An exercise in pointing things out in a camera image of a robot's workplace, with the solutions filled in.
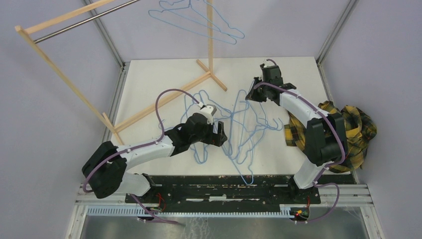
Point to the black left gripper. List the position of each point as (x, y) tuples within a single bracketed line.
[(213, 138)]

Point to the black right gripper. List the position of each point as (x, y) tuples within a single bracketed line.
[(253, 95)]

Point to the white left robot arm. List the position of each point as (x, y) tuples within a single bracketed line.
[(106, 171)]

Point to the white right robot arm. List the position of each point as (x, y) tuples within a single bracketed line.
[(325, 135)]

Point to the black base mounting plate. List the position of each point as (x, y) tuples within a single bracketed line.
[(227, 194)]

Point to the yellow plaid shirt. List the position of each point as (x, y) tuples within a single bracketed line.
[(359, 127)]

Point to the metal rack rod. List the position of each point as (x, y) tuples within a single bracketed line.
[(82, 22)]

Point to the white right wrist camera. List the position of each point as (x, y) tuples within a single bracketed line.
[(264, 67)]

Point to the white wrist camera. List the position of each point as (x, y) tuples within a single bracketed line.
[(264, 67), (208, 111)]

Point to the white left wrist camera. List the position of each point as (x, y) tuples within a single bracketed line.
[(208, 111)]

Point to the white toothed cable strip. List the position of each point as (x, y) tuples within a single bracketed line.
[(137, 211)]

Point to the aluminium frame rails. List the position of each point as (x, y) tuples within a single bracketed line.
[(340, 194)]

